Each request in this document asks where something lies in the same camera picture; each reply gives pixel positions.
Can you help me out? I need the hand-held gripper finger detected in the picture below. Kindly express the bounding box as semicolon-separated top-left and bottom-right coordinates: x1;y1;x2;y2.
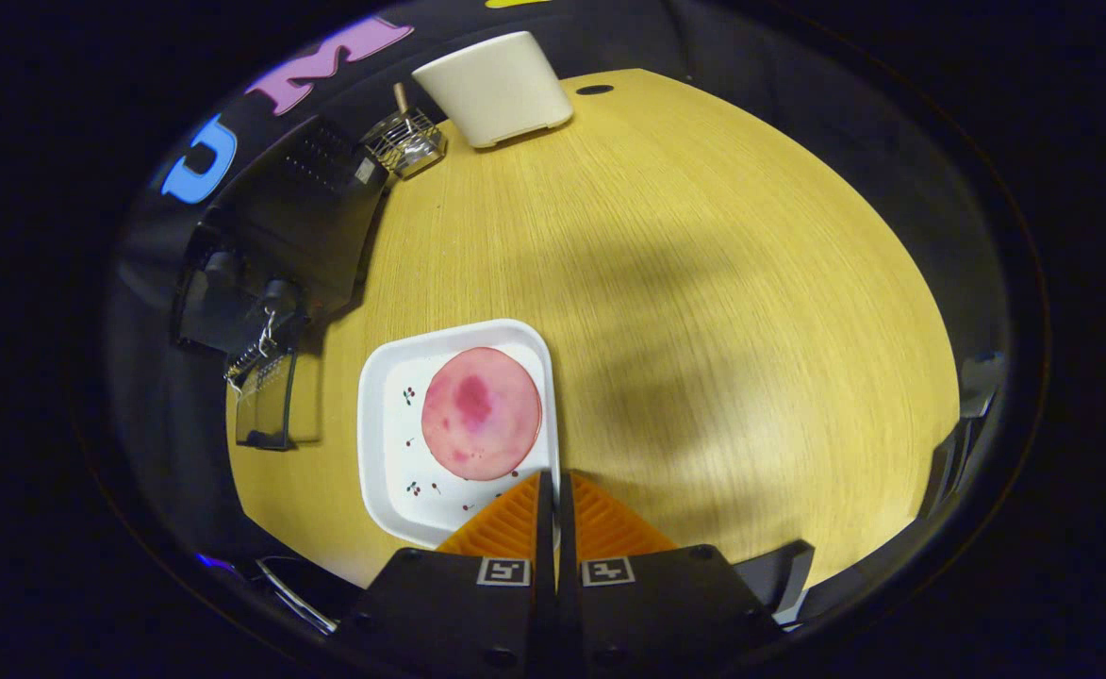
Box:
557;469;789;679
331;472;558;679

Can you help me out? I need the pink round ham slice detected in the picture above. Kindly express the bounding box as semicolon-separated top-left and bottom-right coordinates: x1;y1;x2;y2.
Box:
421;347;544;482

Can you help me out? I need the white square plate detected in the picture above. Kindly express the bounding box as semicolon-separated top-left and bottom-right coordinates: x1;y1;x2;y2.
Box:
356;318;563;550

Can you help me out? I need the glass toaster oven door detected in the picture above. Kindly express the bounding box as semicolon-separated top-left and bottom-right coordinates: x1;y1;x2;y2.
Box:
232;344;299;452

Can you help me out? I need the black toaster oven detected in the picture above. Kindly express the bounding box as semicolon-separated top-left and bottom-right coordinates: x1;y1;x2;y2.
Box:
171;115;391;452

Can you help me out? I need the cream white pop-up toaster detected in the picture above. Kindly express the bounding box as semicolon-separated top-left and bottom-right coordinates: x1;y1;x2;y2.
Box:
411;30;574;150

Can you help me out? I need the metal mesh utensil holder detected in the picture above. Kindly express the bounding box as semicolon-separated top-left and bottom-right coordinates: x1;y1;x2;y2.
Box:
361;106;448;180

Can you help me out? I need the metal wire oven rack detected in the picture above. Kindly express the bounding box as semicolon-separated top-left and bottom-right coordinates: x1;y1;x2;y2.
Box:
224;338;271;383

